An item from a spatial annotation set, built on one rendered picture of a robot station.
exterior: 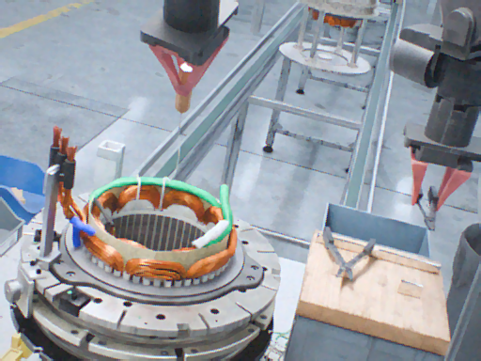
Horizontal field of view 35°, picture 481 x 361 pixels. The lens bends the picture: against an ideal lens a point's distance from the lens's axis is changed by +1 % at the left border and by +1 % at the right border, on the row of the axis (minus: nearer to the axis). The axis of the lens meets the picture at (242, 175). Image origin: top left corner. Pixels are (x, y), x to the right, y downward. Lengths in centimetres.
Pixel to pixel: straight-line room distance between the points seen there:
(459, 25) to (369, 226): 45
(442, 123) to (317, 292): 27
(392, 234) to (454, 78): 38
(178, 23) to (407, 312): 48
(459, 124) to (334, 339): 31
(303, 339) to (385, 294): 13
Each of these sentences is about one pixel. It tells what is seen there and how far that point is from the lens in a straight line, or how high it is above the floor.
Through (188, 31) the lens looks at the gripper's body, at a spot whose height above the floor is 139.
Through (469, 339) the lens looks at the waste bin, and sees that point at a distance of 252.
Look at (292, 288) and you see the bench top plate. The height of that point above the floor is 78.
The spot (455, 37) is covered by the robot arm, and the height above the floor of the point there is 141.
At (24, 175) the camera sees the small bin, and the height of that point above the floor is 82.
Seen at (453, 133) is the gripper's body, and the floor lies 129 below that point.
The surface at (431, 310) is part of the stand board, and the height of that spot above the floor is 107.
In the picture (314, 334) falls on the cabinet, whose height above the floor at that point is 102.
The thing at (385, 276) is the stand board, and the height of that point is 106.
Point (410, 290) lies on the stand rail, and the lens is 104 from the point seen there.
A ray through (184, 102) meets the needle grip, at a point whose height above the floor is 129.
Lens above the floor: 158
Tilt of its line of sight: 24 degrees down
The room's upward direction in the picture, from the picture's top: 12 degrees clockwise
